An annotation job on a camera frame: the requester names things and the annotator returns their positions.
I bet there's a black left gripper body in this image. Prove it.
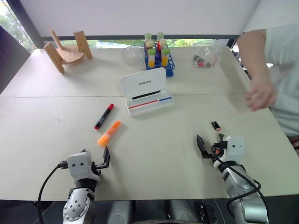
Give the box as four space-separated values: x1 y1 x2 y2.
91 161 108 176

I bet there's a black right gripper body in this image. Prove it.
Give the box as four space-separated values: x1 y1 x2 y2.
202 141 227 162

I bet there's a white open pencil case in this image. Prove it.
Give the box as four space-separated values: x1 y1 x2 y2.
119 67 176 118

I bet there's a person's bare hand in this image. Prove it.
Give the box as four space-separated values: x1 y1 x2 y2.
244 75 278 112

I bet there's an orange highlighter pen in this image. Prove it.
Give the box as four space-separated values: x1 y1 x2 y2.
97 119 123 148

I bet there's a red and black marker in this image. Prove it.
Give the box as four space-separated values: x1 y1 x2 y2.
93 103 115 131

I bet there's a black box under table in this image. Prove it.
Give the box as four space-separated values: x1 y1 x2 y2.
199 202 218 224

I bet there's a clear bag of small parts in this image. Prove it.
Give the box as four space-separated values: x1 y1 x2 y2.
192 40 224 70

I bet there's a person's pale shirt torso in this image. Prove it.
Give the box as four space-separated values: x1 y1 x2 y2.
263 22 299 138

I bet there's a blue test tube rack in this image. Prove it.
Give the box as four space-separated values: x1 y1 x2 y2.
143 43 176 78

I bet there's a green cap tube orange liquid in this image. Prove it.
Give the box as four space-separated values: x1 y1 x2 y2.
161 48 171 67
147 48 157 69

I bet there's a wooden curved stand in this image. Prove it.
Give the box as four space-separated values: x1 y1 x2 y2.
43 30 93 74

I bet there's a dark panel beside table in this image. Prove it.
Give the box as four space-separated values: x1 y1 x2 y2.
0 25 32 94

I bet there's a white roller blind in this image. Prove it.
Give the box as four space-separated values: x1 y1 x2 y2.
19 0 262 37

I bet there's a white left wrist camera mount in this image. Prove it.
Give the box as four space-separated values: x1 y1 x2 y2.
67 150 101 185

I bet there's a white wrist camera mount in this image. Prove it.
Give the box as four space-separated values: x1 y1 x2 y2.
220 135 246 164
67 150 101 185

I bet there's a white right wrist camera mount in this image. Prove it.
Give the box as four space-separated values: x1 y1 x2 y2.
220 135 246 164

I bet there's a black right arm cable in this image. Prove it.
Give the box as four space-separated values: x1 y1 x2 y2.
214 157 267 218

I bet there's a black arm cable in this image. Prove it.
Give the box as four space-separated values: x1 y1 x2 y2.
214 157 267 218
37 162 70 224

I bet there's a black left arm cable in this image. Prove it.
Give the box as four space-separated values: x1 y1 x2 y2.
37 162 70 224

